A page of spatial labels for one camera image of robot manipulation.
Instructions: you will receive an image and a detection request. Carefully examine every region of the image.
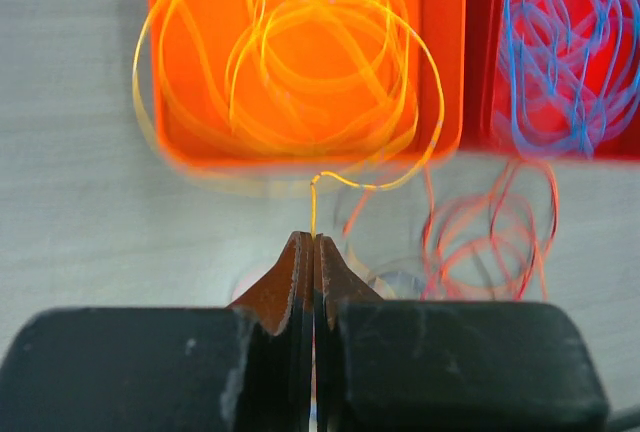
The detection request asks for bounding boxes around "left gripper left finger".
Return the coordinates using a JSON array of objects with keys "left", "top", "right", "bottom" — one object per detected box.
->
[{"left": 1, "top": 232, "right": 313, "bottom": 431}]

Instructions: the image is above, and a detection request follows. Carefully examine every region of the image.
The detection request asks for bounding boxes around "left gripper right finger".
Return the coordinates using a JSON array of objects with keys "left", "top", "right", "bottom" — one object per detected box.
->
[{"left": 314, "top": 236, "right": 610, "bottom": 431}]

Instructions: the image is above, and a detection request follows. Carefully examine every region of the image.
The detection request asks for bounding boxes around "blue wire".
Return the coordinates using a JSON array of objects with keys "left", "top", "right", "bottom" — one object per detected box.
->
[{"left": 492, "top": 0, "right": 640, "bottom": 159}]

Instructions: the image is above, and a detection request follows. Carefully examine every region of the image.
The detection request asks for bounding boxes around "orange plastic box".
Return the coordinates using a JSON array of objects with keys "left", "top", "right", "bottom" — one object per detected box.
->
[{"left": 139, "top": 0, "right": 466, "bottom": 169}]

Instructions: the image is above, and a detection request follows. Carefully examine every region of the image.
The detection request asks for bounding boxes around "red plastic box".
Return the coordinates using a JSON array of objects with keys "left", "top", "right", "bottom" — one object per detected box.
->
[{"left": 461, "top": 0, "right": 639, "bottom": 161}]

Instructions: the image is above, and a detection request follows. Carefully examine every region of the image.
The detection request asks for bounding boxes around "tangled wire pile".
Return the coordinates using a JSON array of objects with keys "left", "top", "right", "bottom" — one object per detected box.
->
[{"left": 329, "top": 156, "right": 561, "bottom": 303}]

